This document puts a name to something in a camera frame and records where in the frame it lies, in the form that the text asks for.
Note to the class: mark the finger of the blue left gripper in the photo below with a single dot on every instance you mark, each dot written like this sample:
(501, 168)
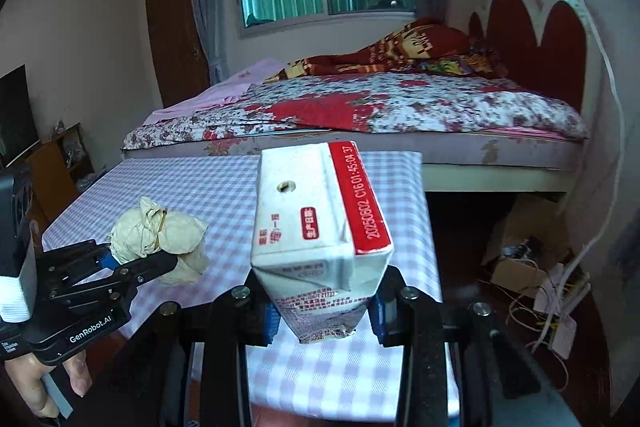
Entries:
(132, 274)
(96, 256)

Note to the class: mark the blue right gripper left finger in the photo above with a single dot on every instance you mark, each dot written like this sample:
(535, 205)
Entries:
(262, 316)

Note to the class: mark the pink checkered tablecloth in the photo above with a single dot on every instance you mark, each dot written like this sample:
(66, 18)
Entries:
(352, 378)

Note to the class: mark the wooden side cabinet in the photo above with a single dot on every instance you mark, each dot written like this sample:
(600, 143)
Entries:
(58, 167)

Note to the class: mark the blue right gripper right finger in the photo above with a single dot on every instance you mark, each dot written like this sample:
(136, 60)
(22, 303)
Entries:
(387, 312)

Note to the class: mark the beige paper ball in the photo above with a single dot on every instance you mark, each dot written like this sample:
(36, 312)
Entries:
(148, 228)

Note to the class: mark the white power strip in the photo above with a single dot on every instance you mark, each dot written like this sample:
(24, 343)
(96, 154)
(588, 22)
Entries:
(564, 326)

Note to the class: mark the brown wooden door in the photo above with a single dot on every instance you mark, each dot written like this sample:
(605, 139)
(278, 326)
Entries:
(179, 62)

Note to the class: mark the red heart-shaped headboard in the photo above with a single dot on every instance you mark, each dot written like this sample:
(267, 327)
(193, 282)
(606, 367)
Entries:
(553, 64)

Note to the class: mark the cardboard box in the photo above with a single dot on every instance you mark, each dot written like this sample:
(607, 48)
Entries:
(526, 245)

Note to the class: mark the red patterned blanket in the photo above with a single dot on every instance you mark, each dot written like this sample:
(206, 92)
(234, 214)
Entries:
(423, 45)

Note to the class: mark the bed with floral quilt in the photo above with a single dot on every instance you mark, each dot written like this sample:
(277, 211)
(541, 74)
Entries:
(450, 121)

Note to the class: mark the black television screen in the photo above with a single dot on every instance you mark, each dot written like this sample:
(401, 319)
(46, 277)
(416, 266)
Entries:
(18, 131)

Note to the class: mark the person's left hand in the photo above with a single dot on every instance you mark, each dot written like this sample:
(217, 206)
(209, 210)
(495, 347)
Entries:
(26, 372)

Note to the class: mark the pink folded sheet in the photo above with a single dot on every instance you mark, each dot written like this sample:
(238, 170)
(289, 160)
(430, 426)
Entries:
(220, 94)

